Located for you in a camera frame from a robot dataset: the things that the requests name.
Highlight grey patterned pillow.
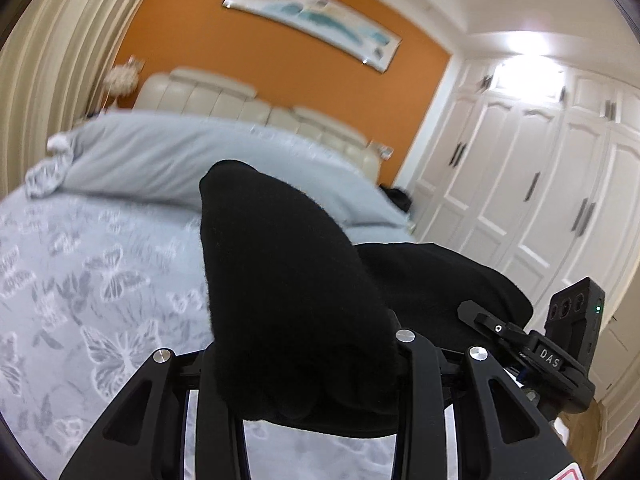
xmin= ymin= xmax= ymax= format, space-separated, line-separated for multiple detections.
xmin=25 ymin=152 xmax=77 ymax=199

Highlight black pants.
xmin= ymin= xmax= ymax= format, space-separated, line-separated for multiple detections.
xmin=199 ymin=159 xmax=534 ymax=438

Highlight grey butterfly print blanket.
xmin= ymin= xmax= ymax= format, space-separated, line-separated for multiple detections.
xmin=0 ymin=192 xmax=401 ymax=480

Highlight black bag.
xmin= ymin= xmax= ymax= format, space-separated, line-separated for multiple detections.
xmin=380 ymin=187 xmax=416 ymax=222

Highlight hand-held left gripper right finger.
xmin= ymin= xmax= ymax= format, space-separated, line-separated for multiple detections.
xmin=387 ymin=310 xmax=576 ymax=480

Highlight beige curtain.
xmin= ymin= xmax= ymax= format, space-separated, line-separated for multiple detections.
xmin=0 ymin=0 xmax=171 ymax=197

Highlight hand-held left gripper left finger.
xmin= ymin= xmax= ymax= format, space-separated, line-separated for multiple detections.
xmin=60 ymin=344 xmax=251 ymax=480

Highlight long framed wall picture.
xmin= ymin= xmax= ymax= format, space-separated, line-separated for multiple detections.
xmin=222 ymin=0 xmax=404 ymax=76

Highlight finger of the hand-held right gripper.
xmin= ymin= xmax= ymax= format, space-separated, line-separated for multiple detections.
xmin=457 ymin=300 xmax=527 ymax=357

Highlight white panelled wardrobe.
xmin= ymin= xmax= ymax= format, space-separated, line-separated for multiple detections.
xmin=397 ymin=55 xmax=640 ymax=411

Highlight white flower bedside lamp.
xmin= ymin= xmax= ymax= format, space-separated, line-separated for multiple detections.
xmin=102 ymin=55 xmax=146 ymax=111

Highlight beige padded headboard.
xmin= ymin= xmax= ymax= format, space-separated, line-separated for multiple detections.
xmin=132 ymin=66 xmax=384 ymax=184

